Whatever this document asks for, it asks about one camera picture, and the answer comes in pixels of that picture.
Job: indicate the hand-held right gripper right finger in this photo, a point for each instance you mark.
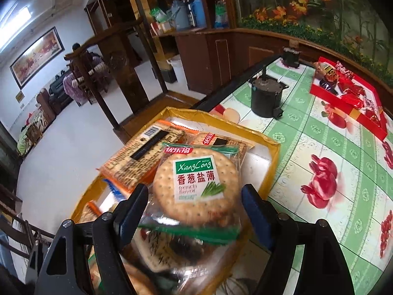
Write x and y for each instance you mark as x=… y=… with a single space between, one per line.
x=256 y=218

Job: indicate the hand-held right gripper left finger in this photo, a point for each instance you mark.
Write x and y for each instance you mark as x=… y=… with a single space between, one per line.
x=135 y=212

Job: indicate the yellow-lined cardboard box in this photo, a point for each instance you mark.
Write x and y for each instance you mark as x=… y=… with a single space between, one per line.
x=274 y=163

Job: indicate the round cracker packet green label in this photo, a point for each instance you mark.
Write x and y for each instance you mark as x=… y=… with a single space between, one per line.
x=196 y=184

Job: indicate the pile of cracker packets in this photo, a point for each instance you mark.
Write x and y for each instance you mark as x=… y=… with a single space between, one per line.
x=222 y=143

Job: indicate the rectangular cracker packet dark label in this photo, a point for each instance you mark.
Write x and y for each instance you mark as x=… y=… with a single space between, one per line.
x=138 y=156

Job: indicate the green fruit-print tablecloth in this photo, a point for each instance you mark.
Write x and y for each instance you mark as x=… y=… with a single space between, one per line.
x=307 y=147

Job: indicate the dark wooden chair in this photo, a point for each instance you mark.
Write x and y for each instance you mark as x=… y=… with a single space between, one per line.
x=18 y=221

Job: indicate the dark metal canister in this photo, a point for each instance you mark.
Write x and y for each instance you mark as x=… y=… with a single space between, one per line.
x=265 y=98

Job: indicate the yellow-green cushioned seat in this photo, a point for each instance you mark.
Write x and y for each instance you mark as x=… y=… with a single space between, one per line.
x=27 y=132

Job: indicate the wooden armchair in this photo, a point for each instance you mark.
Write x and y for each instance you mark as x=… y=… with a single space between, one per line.
x=135 y=76

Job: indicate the floral-cloth table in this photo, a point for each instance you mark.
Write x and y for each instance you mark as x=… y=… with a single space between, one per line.
x=72 y=89

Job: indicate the brown armchair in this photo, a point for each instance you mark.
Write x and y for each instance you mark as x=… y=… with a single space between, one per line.
x=46 y=104

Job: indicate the black bin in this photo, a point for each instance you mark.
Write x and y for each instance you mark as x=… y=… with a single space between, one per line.
x=169 y=76

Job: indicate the black sofa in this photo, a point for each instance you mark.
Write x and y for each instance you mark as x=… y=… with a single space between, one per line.
x=58 y=93

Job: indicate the red candy box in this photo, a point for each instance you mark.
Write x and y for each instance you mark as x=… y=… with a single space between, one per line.
x=362 y=116

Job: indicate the wooden dining chair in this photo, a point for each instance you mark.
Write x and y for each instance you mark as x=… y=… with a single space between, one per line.
x=92 y=67

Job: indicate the pile of red-wrapped candies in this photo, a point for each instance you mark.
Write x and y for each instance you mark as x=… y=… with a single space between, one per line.
x=353 y=89

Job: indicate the small black device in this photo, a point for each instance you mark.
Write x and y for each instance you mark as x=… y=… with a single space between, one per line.
x=291 y=58

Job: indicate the wooden divider cabinet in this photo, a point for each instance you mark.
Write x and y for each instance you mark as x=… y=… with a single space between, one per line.
x=196 y=52

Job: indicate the small cardboard box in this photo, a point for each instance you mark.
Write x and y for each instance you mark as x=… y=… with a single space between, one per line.
x=162 y=27

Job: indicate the green-white bag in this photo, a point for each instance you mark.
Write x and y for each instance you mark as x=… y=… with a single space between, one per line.
x=158 y=15

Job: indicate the wooden door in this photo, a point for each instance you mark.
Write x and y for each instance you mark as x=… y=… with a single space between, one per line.
x=107 y=12

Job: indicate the grey-blue thermos jug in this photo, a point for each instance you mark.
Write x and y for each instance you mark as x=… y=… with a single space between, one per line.
x=180 y=15

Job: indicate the dark thermos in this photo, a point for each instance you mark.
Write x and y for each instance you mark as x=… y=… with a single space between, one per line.
x=192 y=15

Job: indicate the blue thermos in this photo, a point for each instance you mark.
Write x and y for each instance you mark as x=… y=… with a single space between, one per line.
x=200 y=12

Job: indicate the flower-painted glass panel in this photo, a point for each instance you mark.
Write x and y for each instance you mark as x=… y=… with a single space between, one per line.
x=337 y=12

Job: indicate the ceiling light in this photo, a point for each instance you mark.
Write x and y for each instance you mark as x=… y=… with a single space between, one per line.
x=15 y=24

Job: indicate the framed wall painting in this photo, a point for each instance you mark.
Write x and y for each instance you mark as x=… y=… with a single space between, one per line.
x=36 y=58

